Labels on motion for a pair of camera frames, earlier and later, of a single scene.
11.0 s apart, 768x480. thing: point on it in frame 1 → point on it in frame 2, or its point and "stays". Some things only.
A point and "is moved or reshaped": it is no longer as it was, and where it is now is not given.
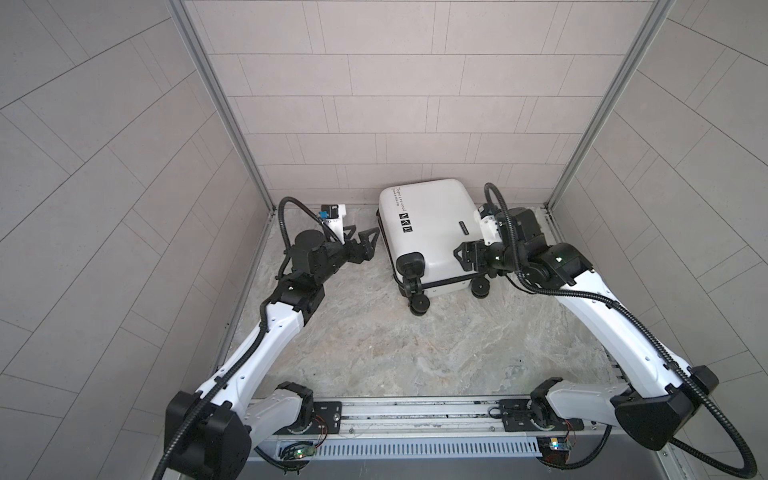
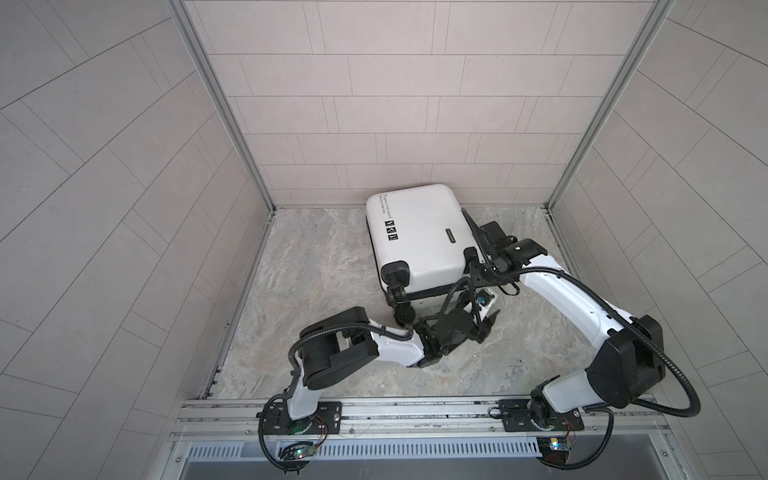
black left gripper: x=361 y=253 → x=482 y=328
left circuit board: x=303 y=450 stays
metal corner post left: x=224 y=98 stays
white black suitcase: x=421 y=224 is moved or reshaped
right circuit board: x=554 y=449 stays
